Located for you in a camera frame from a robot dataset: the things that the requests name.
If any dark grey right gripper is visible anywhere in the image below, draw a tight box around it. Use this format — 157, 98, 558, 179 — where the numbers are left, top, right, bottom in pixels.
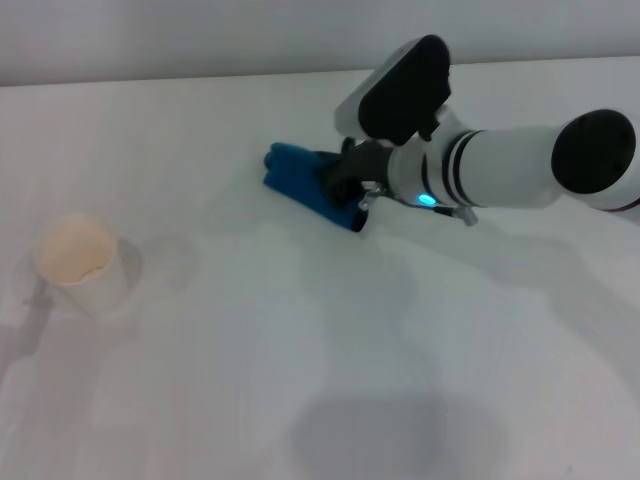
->
312, 140, 397, 208

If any blue rag with black trim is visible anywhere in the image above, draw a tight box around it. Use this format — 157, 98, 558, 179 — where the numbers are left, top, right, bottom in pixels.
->
261, 141, 371, 236

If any white paper cup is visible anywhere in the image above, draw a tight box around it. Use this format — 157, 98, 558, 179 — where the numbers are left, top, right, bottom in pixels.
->
33, 213, 144, 317

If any clear plastic cable clip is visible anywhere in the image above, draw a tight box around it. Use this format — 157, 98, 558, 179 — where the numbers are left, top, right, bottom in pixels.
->
357, 181, 385, 212

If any black and white wrist camera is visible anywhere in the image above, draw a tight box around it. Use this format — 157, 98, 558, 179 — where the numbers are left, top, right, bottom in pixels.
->
333, 34, 454, 148

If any thin black cable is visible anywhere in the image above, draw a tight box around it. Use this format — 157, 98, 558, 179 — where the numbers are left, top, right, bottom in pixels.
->
394, 194, 480, 227

